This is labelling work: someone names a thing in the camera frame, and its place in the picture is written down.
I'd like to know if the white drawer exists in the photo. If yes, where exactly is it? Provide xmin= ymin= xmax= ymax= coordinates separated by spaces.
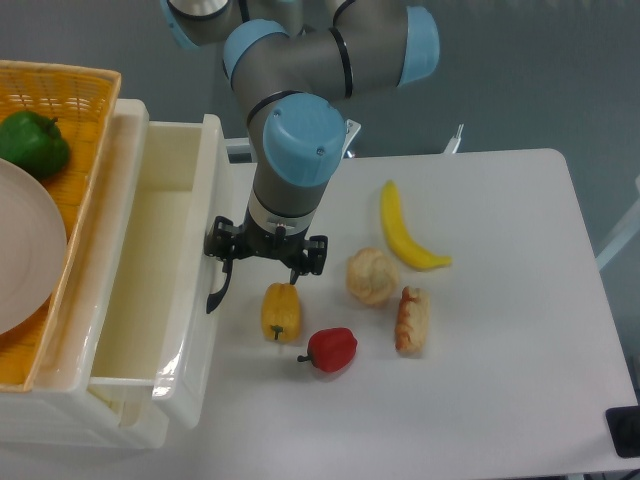
xmin=90 ymin=114 xmax=233 ymax=429
xmin=89 ymin=385 xmax=169 ymax=449

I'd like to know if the yellow banana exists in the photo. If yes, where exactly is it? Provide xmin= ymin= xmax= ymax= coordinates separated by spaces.
xmin=380 ymin=180 xmax=452 ymax=271

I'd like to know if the black device at table edge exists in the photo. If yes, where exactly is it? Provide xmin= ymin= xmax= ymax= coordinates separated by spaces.
xmin=605 ymin=406 xmax=640 ymax=458

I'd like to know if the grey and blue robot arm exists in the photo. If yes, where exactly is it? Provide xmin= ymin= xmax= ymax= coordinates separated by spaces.
xmin=161 ymin=1 xmax=440 ymax=277

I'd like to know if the pink round plate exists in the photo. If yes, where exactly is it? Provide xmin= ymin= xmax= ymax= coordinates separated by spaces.
xmin=1 ymin=160 xmax=67 ymax=333

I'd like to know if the black top drawer handle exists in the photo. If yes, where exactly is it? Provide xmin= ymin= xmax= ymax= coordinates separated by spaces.
xmin=206 ymin=259 xmax=233 ymax=314

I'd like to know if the green bell pepper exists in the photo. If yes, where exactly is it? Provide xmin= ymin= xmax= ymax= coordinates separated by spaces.
xmin=1 ymin=110 xmax=71 ymax=180

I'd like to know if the yellow woven basket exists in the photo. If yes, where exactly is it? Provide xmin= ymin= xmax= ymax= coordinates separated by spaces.
xmin=1 ymin=60 xmax=121 ymax=393

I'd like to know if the white frame leg right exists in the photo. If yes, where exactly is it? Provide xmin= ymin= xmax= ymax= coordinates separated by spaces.
xmin=595 ymin=197 xmax=640 ymax=272

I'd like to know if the white plastic drawer cabinet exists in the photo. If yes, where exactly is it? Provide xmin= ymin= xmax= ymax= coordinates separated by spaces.
xmin=0 ymin=98 xmax=171 ymax=449

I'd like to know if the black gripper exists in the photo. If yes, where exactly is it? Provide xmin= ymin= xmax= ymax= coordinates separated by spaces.
xmin=203 ymin=211 xmax=328 ymax=285

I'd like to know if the red bell pepper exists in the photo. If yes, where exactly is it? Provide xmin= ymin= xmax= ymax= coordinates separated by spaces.
xmin=297 ymin=327 xmax=358 ymax=373

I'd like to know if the round bread roll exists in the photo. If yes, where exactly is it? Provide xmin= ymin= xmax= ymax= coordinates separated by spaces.
xmin=346 ymin=247 xmax=399 ymax=306

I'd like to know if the yellow bell pepper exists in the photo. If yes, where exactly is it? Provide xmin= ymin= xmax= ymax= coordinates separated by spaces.
xmin=261 ymin=283 xmax=302 ymax=343

